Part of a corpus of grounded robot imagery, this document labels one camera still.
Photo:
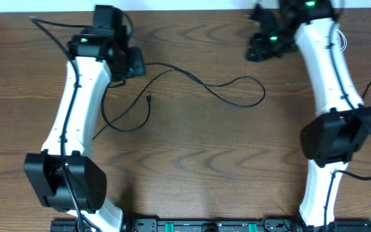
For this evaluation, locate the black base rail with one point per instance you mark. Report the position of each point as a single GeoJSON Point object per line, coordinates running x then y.
{"type": "Point", "coordinates": [269, 224]}

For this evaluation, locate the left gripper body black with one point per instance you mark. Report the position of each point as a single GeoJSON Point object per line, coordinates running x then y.
{"type": "Point", "coordinates": [132, 62]}

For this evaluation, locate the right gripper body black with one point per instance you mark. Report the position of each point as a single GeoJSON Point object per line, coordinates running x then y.
{"type": "Point", "coordinates": [267, 44]}

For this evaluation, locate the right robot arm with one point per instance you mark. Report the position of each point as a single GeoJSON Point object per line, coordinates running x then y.
{"type": "Point", "coordinates": [342, 122]}

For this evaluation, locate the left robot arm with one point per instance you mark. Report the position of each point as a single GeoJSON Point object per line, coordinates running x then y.
{"type": "Point", "coordinates": [63, 174]}

